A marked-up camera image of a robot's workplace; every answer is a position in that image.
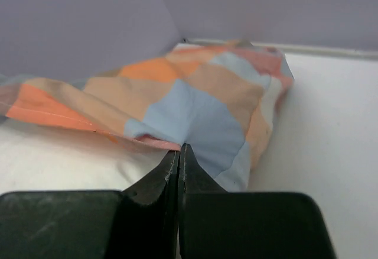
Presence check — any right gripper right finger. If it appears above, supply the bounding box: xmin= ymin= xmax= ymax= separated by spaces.
xmin=178 ymin=145 xmax=336 ymax=258

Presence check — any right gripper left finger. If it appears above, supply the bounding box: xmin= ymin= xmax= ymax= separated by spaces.
xmin=1 ymin=151 xmax=180 ymax=258

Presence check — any aluminium table frame rail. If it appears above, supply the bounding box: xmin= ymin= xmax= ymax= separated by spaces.
xmin=175 ymin=38 xmax=377 ymax=62

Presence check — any white pillow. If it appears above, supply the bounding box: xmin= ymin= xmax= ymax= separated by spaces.
xmin=1 ymin=119 xmax=166 ymax=193

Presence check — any orange blue checked pillowcase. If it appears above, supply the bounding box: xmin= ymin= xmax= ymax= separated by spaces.
xmin=1 ymin=41 xmax=294 ymax=192

